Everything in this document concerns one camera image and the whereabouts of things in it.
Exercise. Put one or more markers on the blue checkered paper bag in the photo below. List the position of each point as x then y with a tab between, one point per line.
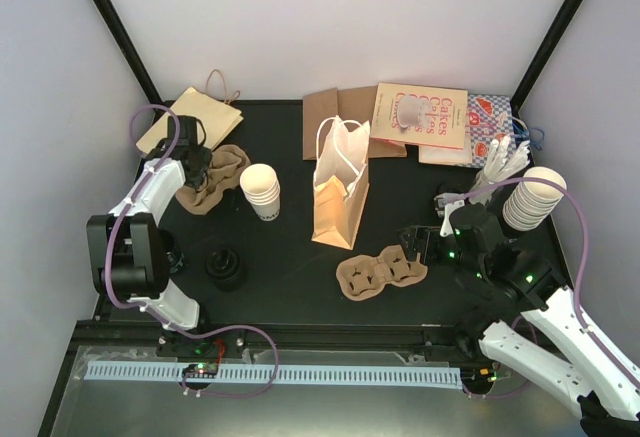
489	118

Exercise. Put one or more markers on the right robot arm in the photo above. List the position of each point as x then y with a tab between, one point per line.
525	318

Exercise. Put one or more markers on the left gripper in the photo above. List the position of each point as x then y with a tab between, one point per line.
206	156

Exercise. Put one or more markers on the stack of black cup lids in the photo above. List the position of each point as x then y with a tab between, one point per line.
226	269

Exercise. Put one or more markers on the orange paper bag white handles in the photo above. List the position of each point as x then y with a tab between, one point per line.
340	181

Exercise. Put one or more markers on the white slotted cable duct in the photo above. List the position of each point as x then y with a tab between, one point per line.
261	374

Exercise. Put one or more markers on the stack of pulp cup carriers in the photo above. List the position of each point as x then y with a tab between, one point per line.
227	164

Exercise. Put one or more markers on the stack of plain paper cups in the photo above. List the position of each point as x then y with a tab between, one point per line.
531	202

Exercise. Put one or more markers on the cakes printed paper bag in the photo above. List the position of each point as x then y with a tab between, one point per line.
420	115

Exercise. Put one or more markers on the pulp cup carrier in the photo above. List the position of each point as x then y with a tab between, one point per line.
363	277

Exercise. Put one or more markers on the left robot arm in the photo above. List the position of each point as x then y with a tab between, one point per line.
128	255

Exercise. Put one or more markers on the brown flat paper bag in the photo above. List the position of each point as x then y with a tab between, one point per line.
349	104

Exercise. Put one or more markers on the stack of white paper cups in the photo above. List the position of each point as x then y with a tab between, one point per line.
261	188

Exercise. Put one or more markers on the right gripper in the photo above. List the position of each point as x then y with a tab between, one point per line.
418	233

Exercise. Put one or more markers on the cup of white straws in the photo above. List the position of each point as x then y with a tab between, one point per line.
498	167

